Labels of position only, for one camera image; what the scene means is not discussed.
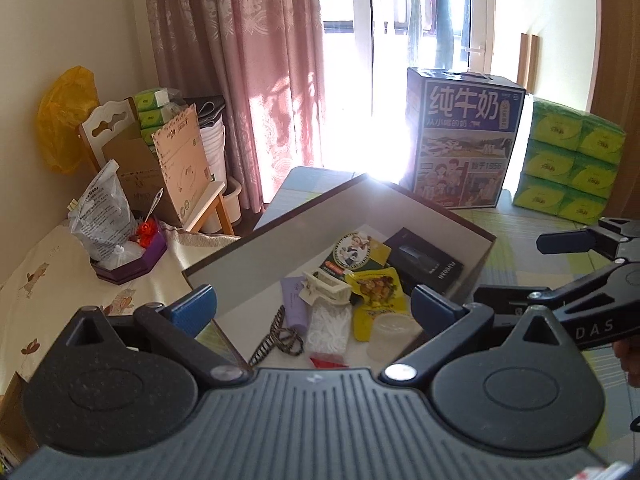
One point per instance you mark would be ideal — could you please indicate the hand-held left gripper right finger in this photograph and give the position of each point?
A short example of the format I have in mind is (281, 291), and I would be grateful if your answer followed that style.
(432, 307)

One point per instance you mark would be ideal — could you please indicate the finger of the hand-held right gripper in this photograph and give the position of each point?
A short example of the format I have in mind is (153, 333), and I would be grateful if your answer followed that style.
(505, 296)
(565, 242)

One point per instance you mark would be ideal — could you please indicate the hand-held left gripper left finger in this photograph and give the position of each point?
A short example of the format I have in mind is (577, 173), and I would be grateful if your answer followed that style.
(192, 307)

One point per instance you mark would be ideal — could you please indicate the black product box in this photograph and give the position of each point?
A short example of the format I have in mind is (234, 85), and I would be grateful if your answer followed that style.
(425, 262)

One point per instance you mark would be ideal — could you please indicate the translucent plastic cup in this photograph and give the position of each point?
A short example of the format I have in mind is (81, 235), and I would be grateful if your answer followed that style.
(392, 335)

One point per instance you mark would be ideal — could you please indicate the yellow snack packet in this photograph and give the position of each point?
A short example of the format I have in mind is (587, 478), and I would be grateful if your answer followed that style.
(375, 295)

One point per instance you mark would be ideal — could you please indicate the green white snack packet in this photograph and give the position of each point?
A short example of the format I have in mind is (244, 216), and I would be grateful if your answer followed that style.
(355, 252)

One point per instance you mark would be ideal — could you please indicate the purple tube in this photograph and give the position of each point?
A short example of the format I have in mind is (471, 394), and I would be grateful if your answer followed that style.
(295, 305)

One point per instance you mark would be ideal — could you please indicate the clear floss pick box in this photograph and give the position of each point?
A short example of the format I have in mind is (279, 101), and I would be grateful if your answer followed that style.
(327, 330)

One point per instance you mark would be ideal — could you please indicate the white hair clip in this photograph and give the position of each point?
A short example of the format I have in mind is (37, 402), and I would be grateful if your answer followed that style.
(325, 287)

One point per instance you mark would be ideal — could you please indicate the brown cardboard box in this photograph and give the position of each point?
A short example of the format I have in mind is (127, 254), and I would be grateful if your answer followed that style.
(280, 240)

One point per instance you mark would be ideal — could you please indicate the red snack packet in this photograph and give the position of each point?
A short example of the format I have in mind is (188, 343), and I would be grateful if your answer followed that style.
(327, 360)

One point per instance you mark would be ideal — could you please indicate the checked cloth desktop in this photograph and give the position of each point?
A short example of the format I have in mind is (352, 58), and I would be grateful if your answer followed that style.
(525, 260)

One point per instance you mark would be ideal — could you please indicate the person's right hand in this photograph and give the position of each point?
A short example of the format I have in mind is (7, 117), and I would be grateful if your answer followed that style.
(632, 360)

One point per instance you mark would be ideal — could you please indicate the purple hexagonal box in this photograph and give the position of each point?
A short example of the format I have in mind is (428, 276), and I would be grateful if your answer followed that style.
(135, 265)

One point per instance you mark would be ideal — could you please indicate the stack of green tissue packs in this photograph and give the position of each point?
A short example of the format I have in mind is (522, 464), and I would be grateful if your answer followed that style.
(570, 160)

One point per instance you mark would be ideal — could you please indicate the red ornament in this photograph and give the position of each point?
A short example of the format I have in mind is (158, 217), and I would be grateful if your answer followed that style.
(145, 232)

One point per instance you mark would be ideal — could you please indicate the clear printed plastic bag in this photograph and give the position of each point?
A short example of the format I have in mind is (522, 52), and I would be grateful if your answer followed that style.
(100, 215)

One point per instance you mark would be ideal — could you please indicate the large open cardboard box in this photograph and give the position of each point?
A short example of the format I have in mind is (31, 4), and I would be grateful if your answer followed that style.
(180, 170)

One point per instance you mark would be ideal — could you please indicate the blue milk carton box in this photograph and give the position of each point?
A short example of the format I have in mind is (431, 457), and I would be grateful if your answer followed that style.
(460, 145)

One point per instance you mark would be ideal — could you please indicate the cream cartoon print blanket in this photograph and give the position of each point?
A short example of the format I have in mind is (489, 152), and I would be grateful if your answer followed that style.
(50, 290)

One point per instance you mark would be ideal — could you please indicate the stack of white buckets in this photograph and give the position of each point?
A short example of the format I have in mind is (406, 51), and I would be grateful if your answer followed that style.
(217, 160)

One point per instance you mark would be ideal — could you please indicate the small green tissue packet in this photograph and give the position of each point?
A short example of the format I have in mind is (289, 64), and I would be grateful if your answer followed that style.
(152, 119)
(150, 100)

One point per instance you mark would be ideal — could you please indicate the white wooden chair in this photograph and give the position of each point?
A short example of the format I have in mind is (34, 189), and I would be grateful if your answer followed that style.
(107, 120)

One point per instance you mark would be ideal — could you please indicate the wooden wardrobe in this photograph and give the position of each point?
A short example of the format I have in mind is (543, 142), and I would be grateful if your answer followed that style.
(617, 35)

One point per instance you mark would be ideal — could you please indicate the glass balcony door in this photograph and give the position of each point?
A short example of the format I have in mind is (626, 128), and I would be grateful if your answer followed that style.
(385, 85)

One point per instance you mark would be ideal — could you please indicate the yellow plastic bag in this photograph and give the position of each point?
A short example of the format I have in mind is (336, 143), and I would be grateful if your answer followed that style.
(62, 120)

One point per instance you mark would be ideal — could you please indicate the pink curtain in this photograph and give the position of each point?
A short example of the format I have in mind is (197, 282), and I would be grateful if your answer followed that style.
(240, 60)

